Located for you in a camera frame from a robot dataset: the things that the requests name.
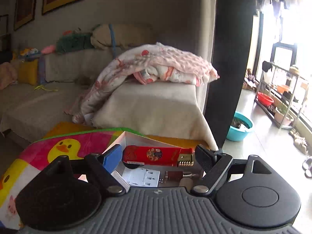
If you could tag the pink plush toy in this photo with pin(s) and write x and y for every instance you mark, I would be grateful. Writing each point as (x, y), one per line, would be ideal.
(48, 49)

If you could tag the green plush toy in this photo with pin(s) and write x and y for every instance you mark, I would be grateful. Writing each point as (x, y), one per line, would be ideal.
(73, 42)

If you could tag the beige rolled pillow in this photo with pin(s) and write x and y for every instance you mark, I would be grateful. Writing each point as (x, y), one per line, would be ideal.
(122, 35)

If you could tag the red patterned box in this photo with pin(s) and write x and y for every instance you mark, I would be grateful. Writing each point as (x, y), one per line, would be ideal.
(160, 156)

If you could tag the dark red chrome bottle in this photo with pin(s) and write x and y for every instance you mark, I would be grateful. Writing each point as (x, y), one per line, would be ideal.
(178, 175)

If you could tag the teal plastic basin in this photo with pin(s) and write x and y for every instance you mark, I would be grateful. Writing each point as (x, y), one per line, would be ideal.
(240, 127)

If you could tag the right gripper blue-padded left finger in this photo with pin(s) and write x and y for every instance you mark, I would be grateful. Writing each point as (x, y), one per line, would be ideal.
(100, 169)

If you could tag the beige shoes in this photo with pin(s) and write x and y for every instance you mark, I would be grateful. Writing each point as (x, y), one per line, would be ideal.
(299, 142)

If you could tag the red plastic basin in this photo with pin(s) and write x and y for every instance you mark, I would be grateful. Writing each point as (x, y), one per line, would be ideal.
(264, 99)

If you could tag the metal balcony shelf rack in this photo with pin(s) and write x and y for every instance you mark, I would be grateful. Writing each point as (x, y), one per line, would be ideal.
(287, 107)

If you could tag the pink cardboard box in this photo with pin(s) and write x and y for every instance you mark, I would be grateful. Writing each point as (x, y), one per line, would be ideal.
(127, 139)

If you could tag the grey slipper pair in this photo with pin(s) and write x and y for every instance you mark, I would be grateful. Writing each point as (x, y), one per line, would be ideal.
(307, 167)

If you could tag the pink white floral blanket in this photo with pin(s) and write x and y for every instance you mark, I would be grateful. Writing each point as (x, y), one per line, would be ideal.
(147, 63)

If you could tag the yellow cushion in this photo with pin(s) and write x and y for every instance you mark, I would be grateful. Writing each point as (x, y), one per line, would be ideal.
(28, 73)

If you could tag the beige covered sofa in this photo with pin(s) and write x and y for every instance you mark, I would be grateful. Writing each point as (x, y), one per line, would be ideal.
(161, 108)

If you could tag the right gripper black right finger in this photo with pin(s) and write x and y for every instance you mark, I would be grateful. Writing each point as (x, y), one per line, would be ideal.
(215, 166)

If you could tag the white socket plate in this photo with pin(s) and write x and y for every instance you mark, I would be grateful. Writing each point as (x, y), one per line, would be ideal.
(141, 177)

